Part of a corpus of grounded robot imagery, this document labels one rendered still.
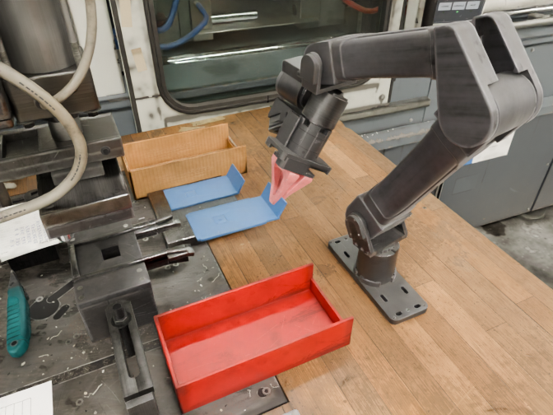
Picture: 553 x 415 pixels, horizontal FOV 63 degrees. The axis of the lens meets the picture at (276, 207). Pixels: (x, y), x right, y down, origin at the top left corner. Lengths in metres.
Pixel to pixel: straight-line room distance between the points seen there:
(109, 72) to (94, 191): 0.71
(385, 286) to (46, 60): 0.57
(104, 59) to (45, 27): 0.70
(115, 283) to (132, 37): 0.68
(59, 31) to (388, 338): 0.58
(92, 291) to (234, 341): 0.21
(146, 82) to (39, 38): 0.70
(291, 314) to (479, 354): 0.27
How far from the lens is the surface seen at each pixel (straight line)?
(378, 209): 0.66
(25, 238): 0.88
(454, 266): 0.85
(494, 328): 0.77
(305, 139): 0.70
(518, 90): 0.53
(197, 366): 0.67
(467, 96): 0.50
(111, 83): 1.27
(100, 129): 0.63
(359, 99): 1.48
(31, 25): 0.55
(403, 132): 1.66
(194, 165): 0.97
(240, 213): 0.75
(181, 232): 0.84
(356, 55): 0.62
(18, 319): 0.78
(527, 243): 2.49
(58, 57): 0.57
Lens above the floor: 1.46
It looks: 38 degrees down
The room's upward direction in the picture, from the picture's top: straight up
